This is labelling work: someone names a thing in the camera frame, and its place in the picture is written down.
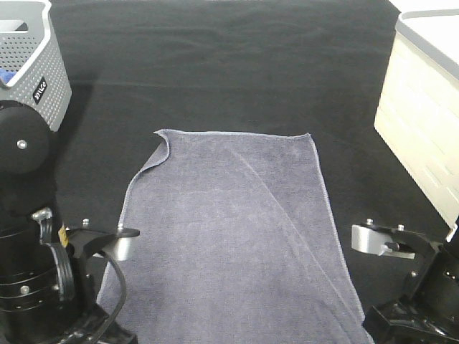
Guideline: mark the grey-blue towel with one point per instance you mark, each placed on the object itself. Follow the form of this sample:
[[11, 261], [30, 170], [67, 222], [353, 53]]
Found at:
[[237, 244]]

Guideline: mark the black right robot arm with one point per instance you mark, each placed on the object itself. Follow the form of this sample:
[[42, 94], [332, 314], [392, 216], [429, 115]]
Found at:
[[427, 310]]

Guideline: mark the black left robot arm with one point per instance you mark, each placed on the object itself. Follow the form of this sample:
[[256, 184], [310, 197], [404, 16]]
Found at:
[[47, 293]]

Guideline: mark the black table cloth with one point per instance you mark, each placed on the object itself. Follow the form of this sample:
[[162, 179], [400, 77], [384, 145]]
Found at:
[[283, 68]]

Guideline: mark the white storage box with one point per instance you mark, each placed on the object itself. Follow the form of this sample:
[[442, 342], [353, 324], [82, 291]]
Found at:
[[417, 114]]

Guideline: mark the grey perforated laundry basket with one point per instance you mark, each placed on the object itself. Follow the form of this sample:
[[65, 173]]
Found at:
[[31, 55]]

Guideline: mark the blue cloth in basket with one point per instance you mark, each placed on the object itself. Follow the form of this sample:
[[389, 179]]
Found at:
[[6, 76]]

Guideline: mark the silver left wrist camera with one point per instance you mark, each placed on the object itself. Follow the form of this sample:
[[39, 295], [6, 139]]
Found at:
[[87, 241]]

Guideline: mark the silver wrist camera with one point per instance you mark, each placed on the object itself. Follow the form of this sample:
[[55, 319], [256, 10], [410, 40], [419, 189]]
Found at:
[[87, 241], [369, 238]]

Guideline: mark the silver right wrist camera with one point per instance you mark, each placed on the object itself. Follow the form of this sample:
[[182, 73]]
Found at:
[[369, 238]]

